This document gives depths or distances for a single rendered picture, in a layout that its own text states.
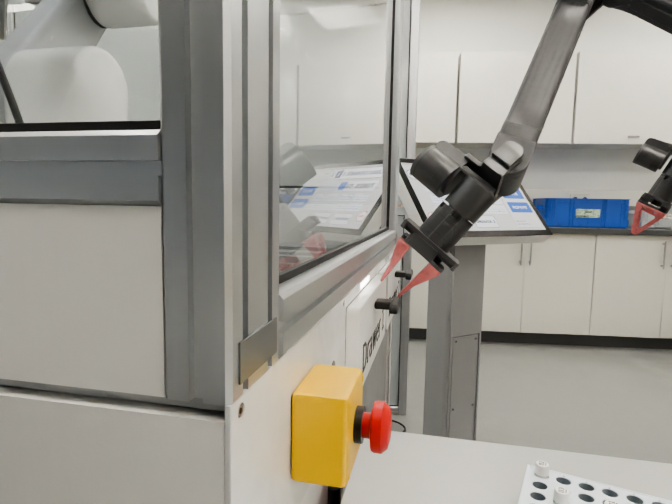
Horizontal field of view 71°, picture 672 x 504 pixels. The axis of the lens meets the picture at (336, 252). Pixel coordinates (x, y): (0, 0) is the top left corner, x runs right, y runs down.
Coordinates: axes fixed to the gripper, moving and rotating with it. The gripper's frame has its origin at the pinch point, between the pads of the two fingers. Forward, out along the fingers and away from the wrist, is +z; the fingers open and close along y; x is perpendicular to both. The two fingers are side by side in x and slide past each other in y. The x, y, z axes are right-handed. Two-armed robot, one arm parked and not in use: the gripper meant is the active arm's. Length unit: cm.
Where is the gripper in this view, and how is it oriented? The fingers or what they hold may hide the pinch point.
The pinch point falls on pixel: (393, 284)
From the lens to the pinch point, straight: 74.4
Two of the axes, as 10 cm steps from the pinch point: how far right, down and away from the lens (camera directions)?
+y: -7.4, -6.7, 1.2
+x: -2.4, 0.9, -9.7
